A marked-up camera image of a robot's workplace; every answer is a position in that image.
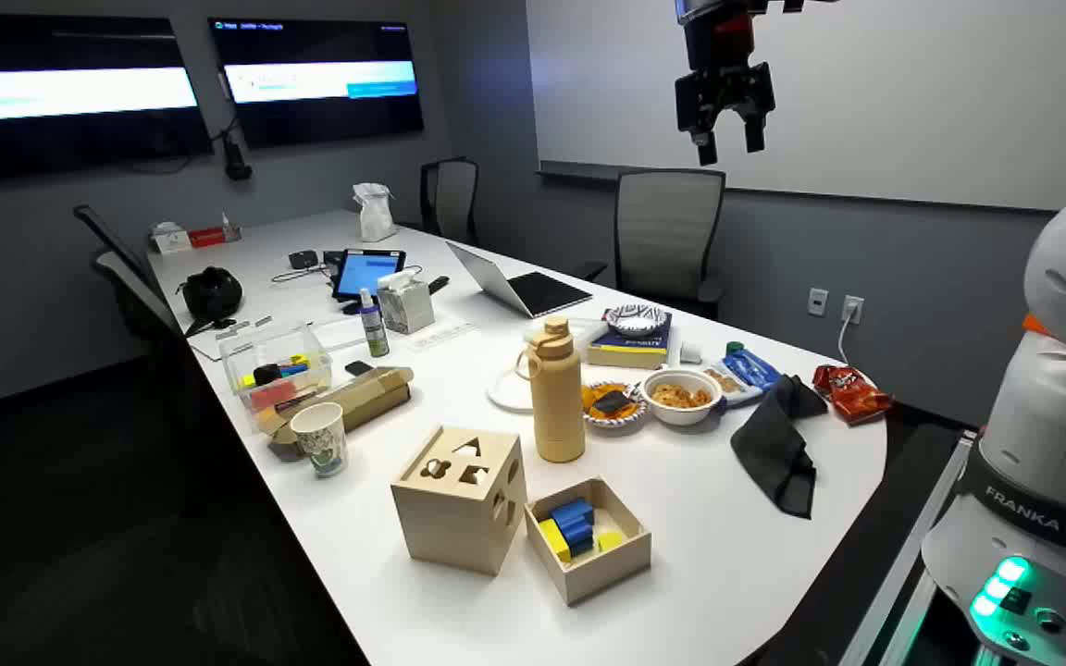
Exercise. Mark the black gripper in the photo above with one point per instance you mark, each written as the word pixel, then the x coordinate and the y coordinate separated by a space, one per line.
pixel 727 96

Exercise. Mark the yellow square block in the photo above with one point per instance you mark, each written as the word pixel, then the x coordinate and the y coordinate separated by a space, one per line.
pixel 610 541

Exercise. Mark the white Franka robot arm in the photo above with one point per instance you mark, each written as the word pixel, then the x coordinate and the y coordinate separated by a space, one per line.
pixel 1063 409

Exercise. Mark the wooden shape sorter cube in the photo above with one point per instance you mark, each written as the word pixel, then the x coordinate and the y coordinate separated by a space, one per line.
pixel 461 499

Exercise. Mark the red flat item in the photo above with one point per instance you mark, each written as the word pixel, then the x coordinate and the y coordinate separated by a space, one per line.
pixel 209 233

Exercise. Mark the large grey office chair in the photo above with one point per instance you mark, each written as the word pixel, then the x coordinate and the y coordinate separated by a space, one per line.
pixel 667 233

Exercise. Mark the white whiteboard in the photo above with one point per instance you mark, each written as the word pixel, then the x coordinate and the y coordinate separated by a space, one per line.
pixel 904 85

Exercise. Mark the metal bowl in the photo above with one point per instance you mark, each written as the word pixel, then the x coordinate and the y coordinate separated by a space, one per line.
pixel 633 323

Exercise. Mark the blue packet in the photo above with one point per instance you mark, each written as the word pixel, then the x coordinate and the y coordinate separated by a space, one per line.
pixel 752 368

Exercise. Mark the blue and yellow box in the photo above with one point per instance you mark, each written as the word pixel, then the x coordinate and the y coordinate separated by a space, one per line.
pixel 626 352

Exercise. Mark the open grey laptop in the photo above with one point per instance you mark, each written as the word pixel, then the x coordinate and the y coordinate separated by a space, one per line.
pixel 536 293

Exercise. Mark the white bowl with snacks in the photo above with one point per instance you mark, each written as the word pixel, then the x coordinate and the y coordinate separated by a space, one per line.
pixel 682 396

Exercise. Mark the red chip bag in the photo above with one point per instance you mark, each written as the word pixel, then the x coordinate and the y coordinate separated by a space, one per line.
pixel 854 392

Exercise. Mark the small grey office chair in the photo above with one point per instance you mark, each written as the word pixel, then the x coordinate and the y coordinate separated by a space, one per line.
pixel 451 198

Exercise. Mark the small snack bowl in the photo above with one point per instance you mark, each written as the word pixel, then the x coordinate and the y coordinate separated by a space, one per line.
pixel 611 404

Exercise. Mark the black cloth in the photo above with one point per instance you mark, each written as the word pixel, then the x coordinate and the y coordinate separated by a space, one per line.
pixel 778 444

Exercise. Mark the tan water bottle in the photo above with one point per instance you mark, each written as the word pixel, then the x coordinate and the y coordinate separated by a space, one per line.
pixel 556 400

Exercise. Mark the white tissue box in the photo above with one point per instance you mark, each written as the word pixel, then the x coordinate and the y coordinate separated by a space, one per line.
pixel 406 304

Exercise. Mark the tablet with blue screen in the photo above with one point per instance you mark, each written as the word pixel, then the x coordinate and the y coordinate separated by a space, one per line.
pixel 368 270

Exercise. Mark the small sanitizer bottle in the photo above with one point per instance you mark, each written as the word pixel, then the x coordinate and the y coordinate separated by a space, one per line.
pixel 377 331

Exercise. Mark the small yellow block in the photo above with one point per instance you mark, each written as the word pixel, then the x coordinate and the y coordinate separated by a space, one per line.
pixel 552 541

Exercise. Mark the wooden rolling pin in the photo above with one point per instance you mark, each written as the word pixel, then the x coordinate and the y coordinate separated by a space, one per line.
pixel 361 396

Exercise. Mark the open wooden tray box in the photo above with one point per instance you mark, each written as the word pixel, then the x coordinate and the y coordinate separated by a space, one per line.
pixel 600 569

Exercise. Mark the clear plastic container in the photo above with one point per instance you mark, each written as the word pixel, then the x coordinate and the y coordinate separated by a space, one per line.
pixel 276 370

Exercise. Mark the patterned paper cup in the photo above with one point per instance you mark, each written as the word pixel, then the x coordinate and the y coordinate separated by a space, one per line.
pixel 319 441

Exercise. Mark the black headphones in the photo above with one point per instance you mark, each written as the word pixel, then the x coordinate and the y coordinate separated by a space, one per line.
pixel 213 296

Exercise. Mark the small white box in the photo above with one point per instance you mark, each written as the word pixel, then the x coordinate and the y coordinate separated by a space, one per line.
pixel 172 238

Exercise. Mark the black side chair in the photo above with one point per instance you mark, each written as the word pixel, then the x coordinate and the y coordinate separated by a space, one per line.
pixel 132 291

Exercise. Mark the white wall outlet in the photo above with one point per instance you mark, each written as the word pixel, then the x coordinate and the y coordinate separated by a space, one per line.
pixel 820 301
pixel 854 309

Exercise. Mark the wall monitor with blue button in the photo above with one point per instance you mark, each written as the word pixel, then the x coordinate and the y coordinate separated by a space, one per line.
pixel 316 77

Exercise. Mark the wide wall monitor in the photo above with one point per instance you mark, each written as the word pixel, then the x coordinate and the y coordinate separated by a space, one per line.
pixel 58 96

